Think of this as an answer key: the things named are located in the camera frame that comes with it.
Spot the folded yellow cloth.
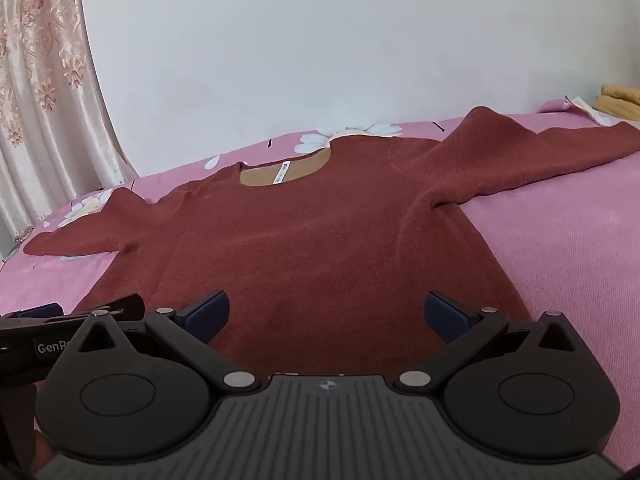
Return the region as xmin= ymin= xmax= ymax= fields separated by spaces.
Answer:
xmin=591 ymin=84 xmax=640 ymax=122

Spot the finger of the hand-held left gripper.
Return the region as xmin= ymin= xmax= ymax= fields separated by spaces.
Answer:
xmin=0 ymin=295 xmax=147 ymax=333
xmin=0 ymin=303 xmax=63 ymax=322

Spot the pink floral printed bedsheet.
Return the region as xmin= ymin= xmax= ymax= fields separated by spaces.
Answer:
xmin=0 ymin=97 xmax=640 ymax=472

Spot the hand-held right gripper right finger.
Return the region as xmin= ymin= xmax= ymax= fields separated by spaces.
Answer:
xmin=394 ymin=290 xmax=597 ymax=393

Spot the red-brown sweater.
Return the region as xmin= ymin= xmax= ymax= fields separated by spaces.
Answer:
xmin=0 ymin=106 xmax=640 ymax=461

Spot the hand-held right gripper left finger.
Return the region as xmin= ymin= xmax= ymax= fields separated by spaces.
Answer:
xmin=50 ymin=289 xmax=262 ymax=392

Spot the beige patterned curtain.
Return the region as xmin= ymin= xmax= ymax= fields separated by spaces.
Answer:
xmin=0 ymin=0 xmax=138 ymax=256

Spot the white zippered cloth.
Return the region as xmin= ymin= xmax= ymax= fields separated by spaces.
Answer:
xmin=565 ymin=94 xmax=618 ymax=128

